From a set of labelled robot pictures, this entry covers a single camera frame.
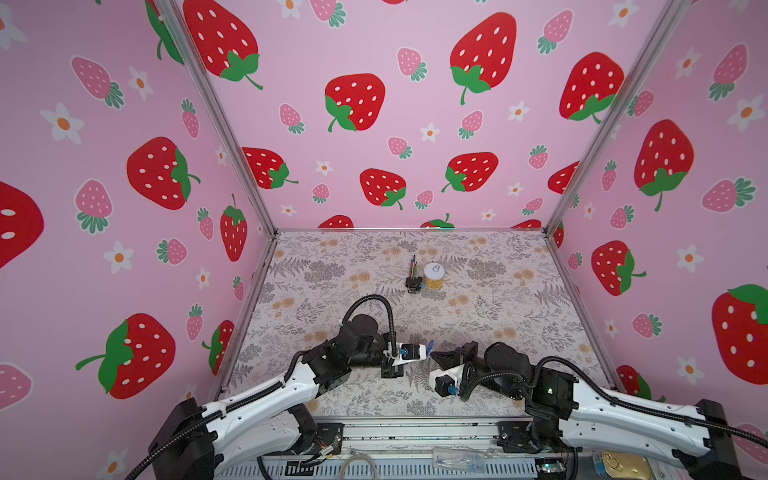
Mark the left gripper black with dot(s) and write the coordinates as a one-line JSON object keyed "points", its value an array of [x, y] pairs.
{"points": [[391, 373]]}

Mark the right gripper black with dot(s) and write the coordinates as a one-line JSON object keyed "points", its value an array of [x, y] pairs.
{"points": [[460, 355]]}

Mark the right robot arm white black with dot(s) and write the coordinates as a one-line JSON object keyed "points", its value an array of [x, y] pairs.
{"points": [[567, 408]]}

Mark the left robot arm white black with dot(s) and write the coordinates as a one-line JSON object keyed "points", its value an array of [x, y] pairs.
{"points": [[202, 441]]}

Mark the yellow tin can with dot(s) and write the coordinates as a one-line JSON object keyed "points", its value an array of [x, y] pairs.
{"points": [[434, 275]]}

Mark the colourful hex key set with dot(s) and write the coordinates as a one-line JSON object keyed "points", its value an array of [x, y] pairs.
{"points": [[414, 280]]}

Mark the clear plastic box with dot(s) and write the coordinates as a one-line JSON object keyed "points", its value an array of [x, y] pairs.
{"points": [[460, 460]]}

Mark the gold computer mouse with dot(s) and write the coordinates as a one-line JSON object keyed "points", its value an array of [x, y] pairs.
{"points": [[615, 465]]}

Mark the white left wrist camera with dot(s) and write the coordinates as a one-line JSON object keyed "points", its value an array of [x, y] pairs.
{"points": [[410, 352]]}

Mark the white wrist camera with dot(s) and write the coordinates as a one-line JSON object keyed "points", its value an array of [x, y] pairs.
{"points": [[410, 352], [447, 383]]}

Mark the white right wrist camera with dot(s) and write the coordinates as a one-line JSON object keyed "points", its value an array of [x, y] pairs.
{"points": [[447, 383]]}

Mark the aluminium rail frame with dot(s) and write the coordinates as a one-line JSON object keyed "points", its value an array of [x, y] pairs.
{"points": [[391, 448]]}

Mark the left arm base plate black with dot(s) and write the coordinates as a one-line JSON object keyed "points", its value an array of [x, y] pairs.
{"points": [[318, 441]]}

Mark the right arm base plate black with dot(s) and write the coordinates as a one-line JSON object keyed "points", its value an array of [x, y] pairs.
{"points": [[518, 437]]}

